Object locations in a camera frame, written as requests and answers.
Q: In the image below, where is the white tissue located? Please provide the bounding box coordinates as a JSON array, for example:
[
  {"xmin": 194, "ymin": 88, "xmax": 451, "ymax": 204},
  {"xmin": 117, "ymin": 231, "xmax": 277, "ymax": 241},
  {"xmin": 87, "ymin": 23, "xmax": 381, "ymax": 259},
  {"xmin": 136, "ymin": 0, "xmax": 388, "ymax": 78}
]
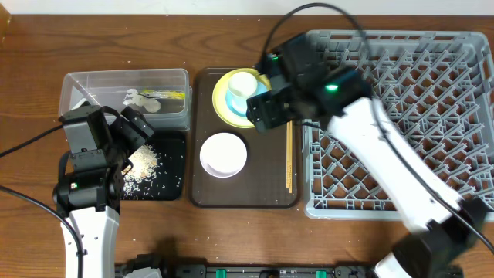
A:
[{"xmin": 123, "ymin": 89, "xmax": 161, "ymax": 113}]

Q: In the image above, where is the yellow green snack wrapper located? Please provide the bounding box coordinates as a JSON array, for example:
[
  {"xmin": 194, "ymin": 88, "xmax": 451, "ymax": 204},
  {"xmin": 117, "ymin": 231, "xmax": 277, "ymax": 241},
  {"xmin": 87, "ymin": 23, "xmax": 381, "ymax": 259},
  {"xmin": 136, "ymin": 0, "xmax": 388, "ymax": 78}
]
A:
[{"xmin": 138, "ymin": 89, "xmax": 185, "ymax": 100}]

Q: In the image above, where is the white bowl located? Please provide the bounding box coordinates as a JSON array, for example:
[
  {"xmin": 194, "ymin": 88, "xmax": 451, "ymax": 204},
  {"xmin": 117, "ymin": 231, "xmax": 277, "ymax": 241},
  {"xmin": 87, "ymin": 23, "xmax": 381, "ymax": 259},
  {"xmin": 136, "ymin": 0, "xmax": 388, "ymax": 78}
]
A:
[{"xmin": 199, "ymin": 133, "xmax": 248, "ymax": 178}]

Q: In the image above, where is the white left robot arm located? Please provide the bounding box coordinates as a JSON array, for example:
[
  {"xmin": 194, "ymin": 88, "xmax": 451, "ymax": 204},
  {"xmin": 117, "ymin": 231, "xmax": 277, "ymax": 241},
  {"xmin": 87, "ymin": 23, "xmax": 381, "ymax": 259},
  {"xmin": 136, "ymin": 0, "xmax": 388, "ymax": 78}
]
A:
[{"xmin": 53, "ymin": 103, "xmax": 154, "ymax": 277}]

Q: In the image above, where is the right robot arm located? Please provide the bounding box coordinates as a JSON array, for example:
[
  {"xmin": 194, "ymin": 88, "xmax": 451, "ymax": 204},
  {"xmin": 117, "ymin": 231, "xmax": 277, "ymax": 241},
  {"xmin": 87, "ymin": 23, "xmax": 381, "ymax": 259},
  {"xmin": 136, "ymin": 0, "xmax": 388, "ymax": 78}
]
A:
[{"xmin": 246, "ymin": 34, "xmax": 488, "ymax": 277}]

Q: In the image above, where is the grey plastic dishwasher rack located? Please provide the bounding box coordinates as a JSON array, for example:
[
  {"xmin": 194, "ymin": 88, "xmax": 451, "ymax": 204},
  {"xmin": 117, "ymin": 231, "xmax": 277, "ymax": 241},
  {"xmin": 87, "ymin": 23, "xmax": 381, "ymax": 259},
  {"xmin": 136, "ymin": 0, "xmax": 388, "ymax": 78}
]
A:
[{"xmin": 302, "ymin": 30, "xmax": 493, "ymax": 220}]

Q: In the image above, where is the wooden chopstick right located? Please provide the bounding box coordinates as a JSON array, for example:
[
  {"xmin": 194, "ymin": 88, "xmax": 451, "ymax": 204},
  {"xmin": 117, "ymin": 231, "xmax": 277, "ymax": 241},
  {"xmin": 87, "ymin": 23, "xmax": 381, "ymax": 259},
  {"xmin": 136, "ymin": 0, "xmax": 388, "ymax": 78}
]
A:
[{"xmin": 286, "ymin": 121, "xmax": 293, "ymax": 194}]

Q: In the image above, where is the wooden chopstick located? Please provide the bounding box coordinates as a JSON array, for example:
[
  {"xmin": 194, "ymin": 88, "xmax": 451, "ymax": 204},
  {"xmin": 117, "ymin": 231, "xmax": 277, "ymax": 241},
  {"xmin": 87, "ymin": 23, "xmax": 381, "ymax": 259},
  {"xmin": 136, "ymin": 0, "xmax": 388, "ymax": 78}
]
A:
[
  {"xmin": 286, "ymin": 121, "xmax": 293, "ymax": 194},
  {"xmin": 286, "ymin": 122, "xmax": 292, "ymax": 193}
]

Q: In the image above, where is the wooden chopstick left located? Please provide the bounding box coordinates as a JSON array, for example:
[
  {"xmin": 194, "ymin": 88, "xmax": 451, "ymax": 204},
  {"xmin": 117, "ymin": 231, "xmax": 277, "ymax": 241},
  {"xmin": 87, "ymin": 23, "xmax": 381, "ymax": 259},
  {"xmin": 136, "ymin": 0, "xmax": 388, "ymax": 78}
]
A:
[{"xmin": 286, "ymin": 122, "xmax": 292, "ymax": 193}]

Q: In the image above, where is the light blue bowl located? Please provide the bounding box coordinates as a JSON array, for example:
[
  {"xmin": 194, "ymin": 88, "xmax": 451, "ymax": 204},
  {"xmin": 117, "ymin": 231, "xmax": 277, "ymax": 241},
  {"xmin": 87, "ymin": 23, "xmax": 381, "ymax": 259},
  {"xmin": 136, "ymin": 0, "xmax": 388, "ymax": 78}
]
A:
[{"xmin": 225, "ymin": 81, "xmax": 268, "ymax": 117}]

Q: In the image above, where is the spilled rice pile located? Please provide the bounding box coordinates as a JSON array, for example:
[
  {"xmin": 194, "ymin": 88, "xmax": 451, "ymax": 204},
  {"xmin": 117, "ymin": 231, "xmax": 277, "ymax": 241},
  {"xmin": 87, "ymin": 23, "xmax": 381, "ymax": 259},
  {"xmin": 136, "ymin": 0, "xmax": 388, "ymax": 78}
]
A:
[{"xmin": 121, "ymin": 143, "xmax": 182, "ymax": 198}]

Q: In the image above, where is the clear plastic bin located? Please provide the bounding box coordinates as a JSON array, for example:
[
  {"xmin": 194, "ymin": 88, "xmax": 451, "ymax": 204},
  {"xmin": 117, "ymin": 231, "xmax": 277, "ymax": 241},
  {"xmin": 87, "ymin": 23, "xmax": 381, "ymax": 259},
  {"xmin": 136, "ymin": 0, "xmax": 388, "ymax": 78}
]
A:
[{"xmin": 59, "ymin": 68, "xmax": 192, "ymax": 131}]

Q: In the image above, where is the white paper cup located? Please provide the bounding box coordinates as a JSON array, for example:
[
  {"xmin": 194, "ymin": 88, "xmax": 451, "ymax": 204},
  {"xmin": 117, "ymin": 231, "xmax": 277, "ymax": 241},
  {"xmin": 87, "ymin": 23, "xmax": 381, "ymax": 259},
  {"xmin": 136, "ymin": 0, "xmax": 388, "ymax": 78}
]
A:
[{"xmin": 228, "ymin": 72, "xmax": 258, "ymax": 110}]

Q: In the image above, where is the black tray bin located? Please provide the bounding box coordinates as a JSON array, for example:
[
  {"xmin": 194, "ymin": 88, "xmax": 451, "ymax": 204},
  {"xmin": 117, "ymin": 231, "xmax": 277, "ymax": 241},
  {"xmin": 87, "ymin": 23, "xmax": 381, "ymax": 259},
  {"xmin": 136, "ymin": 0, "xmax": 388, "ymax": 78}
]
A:
[{"xmin": 119, "ymin": 129, "xmax": 188, "ymax": 202}]

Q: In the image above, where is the yellow plate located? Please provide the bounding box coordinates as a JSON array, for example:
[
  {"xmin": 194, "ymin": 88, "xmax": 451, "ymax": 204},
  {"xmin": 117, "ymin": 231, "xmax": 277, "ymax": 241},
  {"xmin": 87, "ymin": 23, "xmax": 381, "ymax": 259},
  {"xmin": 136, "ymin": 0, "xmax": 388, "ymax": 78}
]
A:
[{"xmin": 212, "ymin": 68, "xmax": 271, "ymax": 129}]

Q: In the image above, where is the dark brown serving tray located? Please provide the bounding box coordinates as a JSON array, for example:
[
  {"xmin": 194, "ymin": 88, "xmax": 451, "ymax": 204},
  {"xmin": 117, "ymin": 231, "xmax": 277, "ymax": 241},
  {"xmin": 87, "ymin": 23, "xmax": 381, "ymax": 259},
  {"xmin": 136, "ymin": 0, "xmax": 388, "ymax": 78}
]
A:
[{"xmin": 188, "ymin": 67, "xmax": 299, "ymax": 209}]

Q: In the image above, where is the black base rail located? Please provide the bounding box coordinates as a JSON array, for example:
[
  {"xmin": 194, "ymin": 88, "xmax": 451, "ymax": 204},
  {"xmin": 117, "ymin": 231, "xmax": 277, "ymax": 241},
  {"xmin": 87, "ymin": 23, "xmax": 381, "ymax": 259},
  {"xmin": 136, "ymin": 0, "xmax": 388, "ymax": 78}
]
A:
[{"xmin": 115, "ymin": 254, "xmax": 375, "ymax": 278}]

